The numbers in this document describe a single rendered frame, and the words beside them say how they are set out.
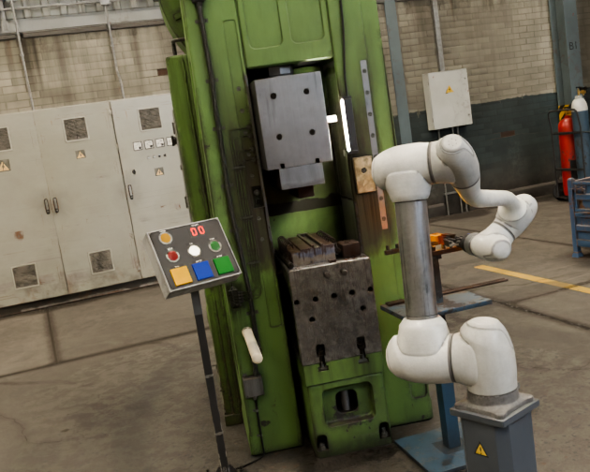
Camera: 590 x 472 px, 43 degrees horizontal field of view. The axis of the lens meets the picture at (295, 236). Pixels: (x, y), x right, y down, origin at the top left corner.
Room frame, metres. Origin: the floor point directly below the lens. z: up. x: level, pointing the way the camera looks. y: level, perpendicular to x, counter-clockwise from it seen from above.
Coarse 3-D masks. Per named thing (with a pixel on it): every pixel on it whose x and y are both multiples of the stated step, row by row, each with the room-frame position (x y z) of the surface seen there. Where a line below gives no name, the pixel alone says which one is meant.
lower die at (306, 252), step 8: (288, 240) 3.70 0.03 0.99; (296, 240) 3.64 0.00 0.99; (304, 240) 3.53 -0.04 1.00; (320, 240) 3.51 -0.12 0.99; (288, 248) 3.48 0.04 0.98; (296, 248) 3.45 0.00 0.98; (304, 248) 3.35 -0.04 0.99; (312, 248) 3.35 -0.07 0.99; (320, 248) 3.35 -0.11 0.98; (328, 248) 3.36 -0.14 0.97; (288, 256) 3.43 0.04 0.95; (296, 256) 3.34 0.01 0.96; (304, 256) 3.34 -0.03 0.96; (312, 256) 3.35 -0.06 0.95; (320, 256) 3.35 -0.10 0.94; (328, 256) 3.36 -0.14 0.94; (296, 264) 3.34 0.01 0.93; (304, 264) 3.34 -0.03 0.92
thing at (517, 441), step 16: (464, 416) 2.20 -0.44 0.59; (480, 416) 2.15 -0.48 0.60; (512, 416) 2.12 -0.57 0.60; (528, 416) 2.19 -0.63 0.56; (464, 432) 2.22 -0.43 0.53; (480, 432) 2.17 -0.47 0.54; (496, 432) 2.12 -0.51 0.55; (512, 432) 2.13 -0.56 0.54; (528, 432) 2.18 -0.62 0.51; (480, 448) 2.17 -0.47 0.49; (496, 448) 2.13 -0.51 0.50; (512, 448) 2.13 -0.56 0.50; (528, 448) 2.18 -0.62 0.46; (480, 464) 2.18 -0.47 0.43; (496, 464) 2.13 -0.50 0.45; (512, 464) 2.12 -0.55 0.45; (528, 464) 2.17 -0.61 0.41
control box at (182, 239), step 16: (192, 224) 3.19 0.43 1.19; (208, 224) 3.23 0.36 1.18; (144, 240) 3.11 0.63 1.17; (160, 240) 3.09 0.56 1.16; (176, 240) 3.12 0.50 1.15; (192, 240) 3.15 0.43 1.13; (208, 240) 3.18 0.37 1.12; (224, 240) 3.21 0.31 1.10; (160, 256) 3.04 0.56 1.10; (192, 256) 3.10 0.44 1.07; (208, 256) 3.13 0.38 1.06; (224, 256) 3.16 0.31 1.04; (160, 272) 3.02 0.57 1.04; (192, 272) 3.06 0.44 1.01; (240, 272) 3.15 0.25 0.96; (176, 288) 2.99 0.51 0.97; (192, 288) 3.05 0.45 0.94
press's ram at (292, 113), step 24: (312, 72) 3.36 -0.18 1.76; (264, 96) 3.33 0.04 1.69; (288, 96) 3.35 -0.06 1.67; (312, 96) 3.36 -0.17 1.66; (264, 120) 3.33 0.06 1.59; (288, 120) 3.34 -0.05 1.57; (312, 120) 3.36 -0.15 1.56; (336, 120) 3.57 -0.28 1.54; (264, 144) 3.33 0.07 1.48; (288, 144) 3.34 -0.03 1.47; (312, 144) 3.36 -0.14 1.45; (264, 168) 3.43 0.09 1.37
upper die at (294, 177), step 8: (288, 168) 3.34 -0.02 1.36; (296, 168) 3.34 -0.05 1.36; (304, 168) 3.35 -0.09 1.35; (312, 168) 3.35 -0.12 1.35; (320, 168) 3.36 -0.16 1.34; (272, 176) 3.62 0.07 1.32; (280, 176) 3.33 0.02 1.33; (288, 176) 3.34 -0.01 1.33; (296, 176) 3.34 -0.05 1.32; (304, 176) 3.35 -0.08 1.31; (312, 176) 3.35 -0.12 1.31; (320, 176) 3.36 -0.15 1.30; (272, 184) 3.67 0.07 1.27; (280, 184) 3.35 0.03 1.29; (288, 184) 3.34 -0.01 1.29; (296, 184) 3.34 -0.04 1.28; (304, 184) 3.35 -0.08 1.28; (312, 184) 3.35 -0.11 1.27
